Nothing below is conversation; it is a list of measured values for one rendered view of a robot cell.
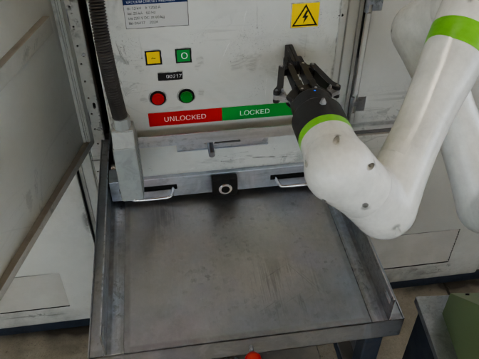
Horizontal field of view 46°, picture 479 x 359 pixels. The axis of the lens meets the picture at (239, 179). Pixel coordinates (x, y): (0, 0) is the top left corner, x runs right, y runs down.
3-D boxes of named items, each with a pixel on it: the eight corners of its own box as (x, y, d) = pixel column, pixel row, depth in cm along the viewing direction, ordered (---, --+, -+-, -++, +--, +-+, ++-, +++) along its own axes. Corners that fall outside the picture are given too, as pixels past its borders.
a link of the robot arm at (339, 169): (358, 152, 79) (298, 197, 83) (404, 194, 86) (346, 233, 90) (331, 97, 89) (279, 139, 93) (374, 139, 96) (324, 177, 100)
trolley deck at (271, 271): (399, 335, 116) (405, 318, 112) (93, 374, 110) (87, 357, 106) (318, 137, 166) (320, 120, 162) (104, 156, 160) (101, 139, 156)
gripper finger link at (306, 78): (311, 89, 101) (319, 88, 102) (299, 58, 110) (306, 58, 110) (310, 107, 104) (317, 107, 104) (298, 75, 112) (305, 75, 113)
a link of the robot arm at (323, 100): (356, 107, 91) (300, 112, 90) (347, 163, 99) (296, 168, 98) (346, 87, 95) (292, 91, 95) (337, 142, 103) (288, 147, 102)
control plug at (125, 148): (144, 200, 123) (134, 135, 111) (122, 202, 122) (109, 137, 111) (144, 177, 128) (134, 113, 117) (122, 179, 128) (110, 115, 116)
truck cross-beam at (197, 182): (331, 180, 141) (334, 162, 137) (112, 201, 135) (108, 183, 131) (326, 167, 144) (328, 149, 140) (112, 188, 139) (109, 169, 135)
